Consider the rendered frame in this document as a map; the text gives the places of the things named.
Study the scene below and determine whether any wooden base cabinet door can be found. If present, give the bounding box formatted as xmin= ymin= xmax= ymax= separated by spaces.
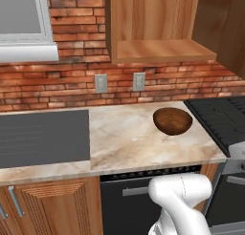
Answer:
xmin=0 ymin=176 xmax=104 ymax=235
xmin=0 ymin=197 xmax=13 ymax=235

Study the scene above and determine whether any brown wooden bowl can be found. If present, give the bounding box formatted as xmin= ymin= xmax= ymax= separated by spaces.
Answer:
xmin=152 ymin=107 xmax=194 ymax=137

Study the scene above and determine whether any grey sink basin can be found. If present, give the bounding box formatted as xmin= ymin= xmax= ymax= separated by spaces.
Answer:
xmin=0 ymin=109 xmax=91 ymax=170

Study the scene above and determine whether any black dishwasher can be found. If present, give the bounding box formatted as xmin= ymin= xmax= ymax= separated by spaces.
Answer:
xmin=100 ymin=164 xmax=203 ymax=235

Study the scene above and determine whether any black gas hob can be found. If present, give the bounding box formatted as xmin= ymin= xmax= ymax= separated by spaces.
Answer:
xmin=183 ymin=96 xmax=245 ymax=158

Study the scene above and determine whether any steel oven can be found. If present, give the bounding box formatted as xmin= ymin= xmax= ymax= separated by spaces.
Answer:
xmin=201 ymin=141 xmax=245 ymax=235

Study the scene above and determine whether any white framed window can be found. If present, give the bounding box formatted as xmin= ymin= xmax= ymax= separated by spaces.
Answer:
xmin=0 ymin=0 xmax=60 ymax=64

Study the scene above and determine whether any grey wall light switch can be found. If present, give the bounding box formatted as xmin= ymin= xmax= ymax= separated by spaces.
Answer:
xmin=132 ymin=72 xmax=146 ymax=93

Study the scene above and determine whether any grey wall power outlet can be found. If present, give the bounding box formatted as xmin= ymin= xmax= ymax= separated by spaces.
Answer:
xmin=94 ymin=74 xmax=108 ymax=95

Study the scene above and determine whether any grey dishwasher handle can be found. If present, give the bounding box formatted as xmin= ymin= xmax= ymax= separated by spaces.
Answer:
xmin=122 ymin=186 xmax=151 ymax=198

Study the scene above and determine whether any wooden open wall shelf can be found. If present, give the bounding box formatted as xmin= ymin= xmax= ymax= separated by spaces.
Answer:
xmin=104 ymin=0 xmax=234 ymax=65

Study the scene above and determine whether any wooden wall cabinet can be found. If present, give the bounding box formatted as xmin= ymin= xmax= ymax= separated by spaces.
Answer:
xmin=190 ymin=0 xmax=245 ymax=81

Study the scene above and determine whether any grey cabinet door handle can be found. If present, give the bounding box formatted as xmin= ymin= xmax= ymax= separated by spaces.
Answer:
xmin=0 ymin=202 xmax=9 ymax=221
xmin=8 ymin=185 xmax=26 ymax=218

